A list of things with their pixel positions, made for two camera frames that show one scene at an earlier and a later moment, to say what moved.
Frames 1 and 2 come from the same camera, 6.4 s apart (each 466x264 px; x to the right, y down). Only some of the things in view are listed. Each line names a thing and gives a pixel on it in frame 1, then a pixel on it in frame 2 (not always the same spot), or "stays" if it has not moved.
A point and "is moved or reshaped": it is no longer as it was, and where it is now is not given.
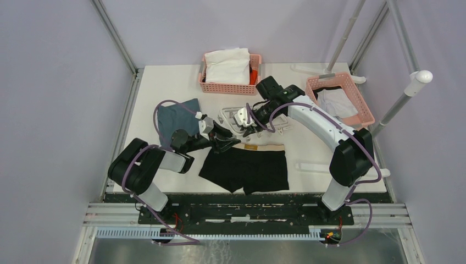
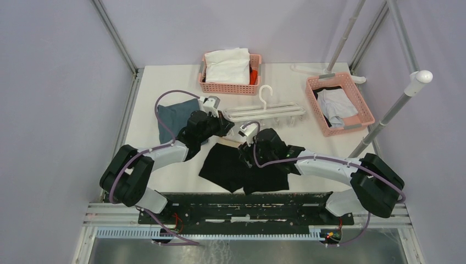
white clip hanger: (224, 118) is moved or reshaped
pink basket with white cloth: (231, 71) stays
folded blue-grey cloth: (183, 115) stays
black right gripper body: (261, 115) -> (245, 150)
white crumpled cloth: (229, 66) stays
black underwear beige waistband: (256, 168) stays
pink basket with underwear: (336, 93) stays
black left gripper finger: (223, 133) -> (224, 125)
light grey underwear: (337, 102) stays
